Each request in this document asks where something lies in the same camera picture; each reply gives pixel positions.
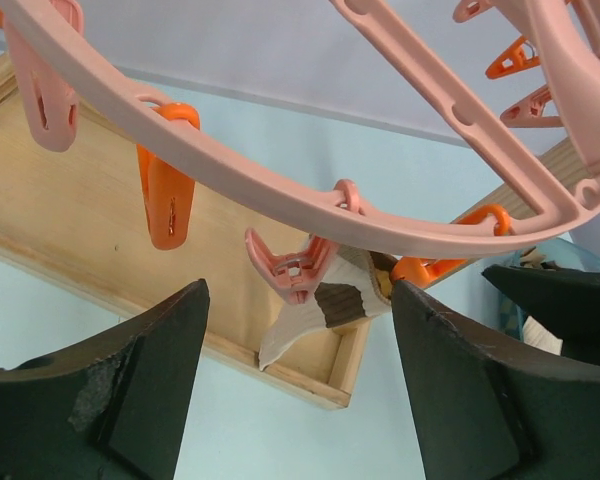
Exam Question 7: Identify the blue plastic sock bin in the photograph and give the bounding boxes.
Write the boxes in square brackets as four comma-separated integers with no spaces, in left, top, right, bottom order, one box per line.
[497,238,600,340]

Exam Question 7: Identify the cream brown striped sock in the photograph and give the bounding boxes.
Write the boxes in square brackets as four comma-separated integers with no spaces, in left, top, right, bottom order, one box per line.
[258,246,397,370]

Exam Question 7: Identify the orange clothes clip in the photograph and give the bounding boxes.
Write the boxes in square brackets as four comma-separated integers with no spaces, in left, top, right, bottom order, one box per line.
[388,204,512,289]
[135,102,201,250]

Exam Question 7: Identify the pink round clip hanger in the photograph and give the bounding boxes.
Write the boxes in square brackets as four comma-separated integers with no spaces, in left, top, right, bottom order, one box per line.
[1,1,600,256]

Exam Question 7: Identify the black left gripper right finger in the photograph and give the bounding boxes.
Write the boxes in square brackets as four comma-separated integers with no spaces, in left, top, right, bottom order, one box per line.
[392,281,600,479]

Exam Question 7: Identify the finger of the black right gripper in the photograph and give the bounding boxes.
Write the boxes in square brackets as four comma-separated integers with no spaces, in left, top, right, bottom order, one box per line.
[483,265,600,366]

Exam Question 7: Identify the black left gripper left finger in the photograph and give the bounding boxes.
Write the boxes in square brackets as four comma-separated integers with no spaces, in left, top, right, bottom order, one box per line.
[0,280,210,479]

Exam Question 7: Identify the pink clothes clip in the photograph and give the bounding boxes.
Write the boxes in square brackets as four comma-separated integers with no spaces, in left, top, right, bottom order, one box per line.
[244,172,365,305]

